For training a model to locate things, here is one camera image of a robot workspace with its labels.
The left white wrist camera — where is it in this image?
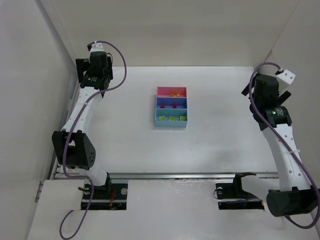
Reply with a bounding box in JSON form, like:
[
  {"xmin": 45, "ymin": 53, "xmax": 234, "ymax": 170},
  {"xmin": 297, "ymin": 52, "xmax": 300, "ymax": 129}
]
[{"xmin": 87, "ymin": 41, "xmax": 105, "ymax": 53}]

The pink container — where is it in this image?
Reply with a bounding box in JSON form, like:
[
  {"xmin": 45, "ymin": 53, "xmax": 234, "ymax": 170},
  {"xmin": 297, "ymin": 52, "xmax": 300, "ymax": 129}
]
[{"xmin": 156, "ymin": 86, "xmax": 187, "ymax": 98}]

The purple cable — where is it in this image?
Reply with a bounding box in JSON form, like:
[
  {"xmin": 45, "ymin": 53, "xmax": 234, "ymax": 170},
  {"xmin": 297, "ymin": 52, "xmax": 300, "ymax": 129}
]
[
  {"xmin": 59, "ymin": 40, "xmax": 128, "ymax": 240},
  {"xmin": 248, "ymin": 61, "xmax": 320, "ymax": 230}
]

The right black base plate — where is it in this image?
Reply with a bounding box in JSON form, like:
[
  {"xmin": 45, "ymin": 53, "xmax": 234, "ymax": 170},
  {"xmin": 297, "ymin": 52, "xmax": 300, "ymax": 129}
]
[{"xmin": 214, "ymin": 182, "xmax": 265, "ymax": 210}]

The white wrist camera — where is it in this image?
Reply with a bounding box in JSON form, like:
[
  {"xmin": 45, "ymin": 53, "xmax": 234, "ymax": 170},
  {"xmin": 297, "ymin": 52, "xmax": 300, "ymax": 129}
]
[
  {"xmin": 87, "ymin": 41, "xmax": 105, "ymax": 53},
  {"xmin": 275, "ymin": 69, "xmax": 296, "ymax": 93}
]

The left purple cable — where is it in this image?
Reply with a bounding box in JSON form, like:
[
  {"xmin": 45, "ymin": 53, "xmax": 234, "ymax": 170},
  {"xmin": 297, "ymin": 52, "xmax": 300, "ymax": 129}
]
[{"xmin": 59, "ymin": 40, "xmax": 128, "ymax": 240}]

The light blue container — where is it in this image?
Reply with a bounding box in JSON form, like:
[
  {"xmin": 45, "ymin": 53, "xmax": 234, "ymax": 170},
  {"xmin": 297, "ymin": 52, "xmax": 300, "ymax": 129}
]
[{"xmin": 154, "ymin": 108, "xmax": 188, "ymax": 128}]

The dark blue container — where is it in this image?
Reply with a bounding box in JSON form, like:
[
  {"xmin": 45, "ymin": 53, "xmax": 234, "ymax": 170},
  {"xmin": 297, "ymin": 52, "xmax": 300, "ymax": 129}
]
[{"xmin": 156, "ymin": 97, "xmax": 188, "ymax": 109}]

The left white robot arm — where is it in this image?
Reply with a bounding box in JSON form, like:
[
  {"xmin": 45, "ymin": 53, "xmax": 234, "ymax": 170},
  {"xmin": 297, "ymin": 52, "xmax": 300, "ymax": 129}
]
[{"xmin": 51, "ymin": 50, "xmax": 113, "ymax": 193}]

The yellow duplo brick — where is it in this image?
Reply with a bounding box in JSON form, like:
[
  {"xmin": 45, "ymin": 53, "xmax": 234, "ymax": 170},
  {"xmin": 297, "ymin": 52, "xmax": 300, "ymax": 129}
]
[{"xmin": 169, "ymin": 93, "xmax": 181, "ymax": 98}]

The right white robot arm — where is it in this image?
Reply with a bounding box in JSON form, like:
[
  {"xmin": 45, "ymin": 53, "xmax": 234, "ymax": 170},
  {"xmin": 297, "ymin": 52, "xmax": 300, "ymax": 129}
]
[{"xmin": 234, "ymin": 74, "xmax": 319, "ymax": 217}]

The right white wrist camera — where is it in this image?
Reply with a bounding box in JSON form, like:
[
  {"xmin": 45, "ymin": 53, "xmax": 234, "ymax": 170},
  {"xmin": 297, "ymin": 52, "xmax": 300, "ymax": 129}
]
[{"xmin": 275, "ymin": 69, "xmax": 296, "ymax": 93}]

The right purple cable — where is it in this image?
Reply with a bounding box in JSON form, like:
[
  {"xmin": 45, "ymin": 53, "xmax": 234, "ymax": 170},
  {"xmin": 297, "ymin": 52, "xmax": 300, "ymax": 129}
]
[{"xmin": 248, "ymin": 61, "xmax": 320, "ymax": 230}]

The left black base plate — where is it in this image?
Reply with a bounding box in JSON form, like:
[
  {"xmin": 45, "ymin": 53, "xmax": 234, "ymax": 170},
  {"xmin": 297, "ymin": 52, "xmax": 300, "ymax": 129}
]
[{"xmin": 88, "ymin": 183, "xmax": 128, "ymax": 211}]

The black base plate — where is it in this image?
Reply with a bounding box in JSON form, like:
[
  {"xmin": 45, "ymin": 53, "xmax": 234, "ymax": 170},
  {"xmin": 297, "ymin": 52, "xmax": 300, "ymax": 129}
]
[
  {"xmin": 88, "ymin": 183, "xmax": 128, "ymax": 211},
  {"xmin": 214, "ymin": 182, "xmax": 265, "ymax": 210}
]

